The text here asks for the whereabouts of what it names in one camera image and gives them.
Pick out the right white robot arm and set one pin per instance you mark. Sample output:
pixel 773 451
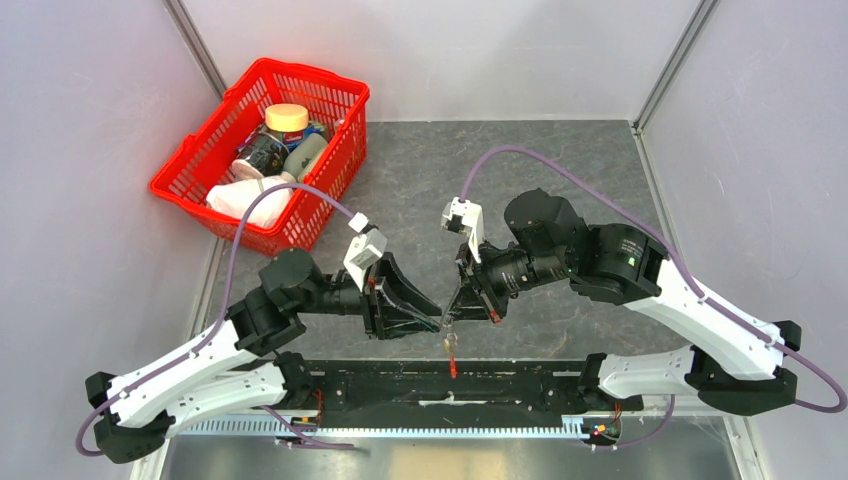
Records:
pixel 733 365

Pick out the jar with cream lid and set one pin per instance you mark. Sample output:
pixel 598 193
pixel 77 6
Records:
pixel 286 123

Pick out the metal keyring holder red handle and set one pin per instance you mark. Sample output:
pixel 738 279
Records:
pixel 450 340

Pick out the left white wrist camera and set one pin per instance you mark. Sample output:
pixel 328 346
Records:
pixel 365 249

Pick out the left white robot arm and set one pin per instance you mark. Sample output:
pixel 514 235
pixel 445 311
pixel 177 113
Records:
pixel 239 362

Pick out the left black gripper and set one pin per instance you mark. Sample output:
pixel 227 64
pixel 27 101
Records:
pixel 402 290

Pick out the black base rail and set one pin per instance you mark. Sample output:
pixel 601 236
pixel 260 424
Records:
pixel 408 394

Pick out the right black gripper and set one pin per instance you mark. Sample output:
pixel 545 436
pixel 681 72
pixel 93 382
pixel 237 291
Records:
pixel 471 305

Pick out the grey green bottle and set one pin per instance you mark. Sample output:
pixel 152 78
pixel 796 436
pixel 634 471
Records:
pixel 304 157

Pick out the white plastic bag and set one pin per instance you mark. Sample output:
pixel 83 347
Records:
pixel 234 199

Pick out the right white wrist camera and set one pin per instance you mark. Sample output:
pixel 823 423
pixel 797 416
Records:
pixel 466 218

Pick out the dark patterned cup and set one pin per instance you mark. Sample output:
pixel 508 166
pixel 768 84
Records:
pixel 262 156

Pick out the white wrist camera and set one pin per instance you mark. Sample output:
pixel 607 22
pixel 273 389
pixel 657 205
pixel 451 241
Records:
pixel 365 249
pixel 466 218

